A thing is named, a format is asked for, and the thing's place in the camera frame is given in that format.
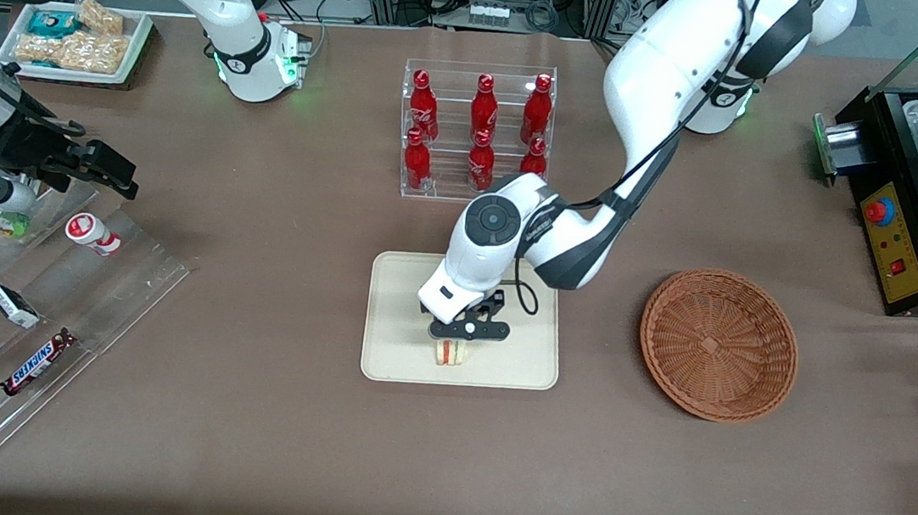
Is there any brown snickers bar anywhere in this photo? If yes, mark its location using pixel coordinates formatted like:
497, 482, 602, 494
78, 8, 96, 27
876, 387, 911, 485
0, 322, 79, 404

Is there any clear acrylic bottle rack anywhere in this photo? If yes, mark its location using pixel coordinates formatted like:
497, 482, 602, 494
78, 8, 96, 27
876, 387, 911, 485
390, 53, 561, 214

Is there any medium clear peanut snack bag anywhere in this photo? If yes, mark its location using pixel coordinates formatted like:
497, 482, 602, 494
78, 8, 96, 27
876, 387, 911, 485
14, 32, 65, 68

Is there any small white red yogurt bottle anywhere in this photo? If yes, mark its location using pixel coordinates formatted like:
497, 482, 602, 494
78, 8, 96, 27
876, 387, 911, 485
63, 210, 126, 260

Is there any black food warmer appliance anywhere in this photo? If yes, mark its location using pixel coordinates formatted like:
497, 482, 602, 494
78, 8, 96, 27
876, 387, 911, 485
794, 19, 918, 320

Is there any triangular sandwich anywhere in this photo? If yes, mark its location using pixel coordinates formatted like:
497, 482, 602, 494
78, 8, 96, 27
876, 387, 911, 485
432, 337, 473, 371

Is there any large clear peanut snack bag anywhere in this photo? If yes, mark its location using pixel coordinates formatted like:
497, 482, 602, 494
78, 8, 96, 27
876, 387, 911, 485
57, 28, 132, 78

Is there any white rectangular snack tray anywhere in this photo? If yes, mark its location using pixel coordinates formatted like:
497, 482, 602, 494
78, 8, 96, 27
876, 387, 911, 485
0, 0, 156, 92

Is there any clear acrylic stepped display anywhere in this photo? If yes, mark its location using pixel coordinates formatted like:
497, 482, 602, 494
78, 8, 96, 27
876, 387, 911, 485
0, 173, 200, 501

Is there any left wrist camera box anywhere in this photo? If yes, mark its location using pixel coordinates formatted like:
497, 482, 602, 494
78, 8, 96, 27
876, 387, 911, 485
426, 283, 517, 350

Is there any beige plastic serving tray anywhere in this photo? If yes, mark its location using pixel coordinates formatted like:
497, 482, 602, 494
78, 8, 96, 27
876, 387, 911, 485
359, 246, 571, 400

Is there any small clear peanut snack bag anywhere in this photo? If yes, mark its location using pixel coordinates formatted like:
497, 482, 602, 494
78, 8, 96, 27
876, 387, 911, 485
72, 0, 128, 38

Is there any teal snack package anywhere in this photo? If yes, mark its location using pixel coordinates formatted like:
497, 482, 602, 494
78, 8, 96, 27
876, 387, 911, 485
25, 7, 81, 42

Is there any white power strip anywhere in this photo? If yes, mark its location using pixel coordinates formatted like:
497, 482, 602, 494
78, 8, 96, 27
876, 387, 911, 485
466, 0, 512, 28

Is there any red cola bottle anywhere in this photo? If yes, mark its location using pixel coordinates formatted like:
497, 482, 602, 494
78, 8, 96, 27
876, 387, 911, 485
518, 135, 550, 181
400, 127, 437, 193
467, 72, 503, 144
520, 72, 557, 147
465, 128, 500, 195
405, 69, 446, 143

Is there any brown woven wicker basket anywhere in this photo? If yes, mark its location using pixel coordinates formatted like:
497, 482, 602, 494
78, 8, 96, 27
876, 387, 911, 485
631, 262, 808, 430

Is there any black white snack bar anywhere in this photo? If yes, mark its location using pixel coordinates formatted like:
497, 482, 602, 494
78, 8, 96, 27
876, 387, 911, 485
0, 283, 45, 332

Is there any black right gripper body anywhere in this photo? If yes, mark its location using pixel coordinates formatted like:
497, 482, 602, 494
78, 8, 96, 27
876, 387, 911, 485
0, 112, 98, 213

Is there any black left wrist camera cable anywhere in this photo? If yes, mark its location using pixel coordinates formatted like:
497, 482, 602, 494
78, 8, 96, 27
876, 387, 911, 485
507, 0, 751, 338

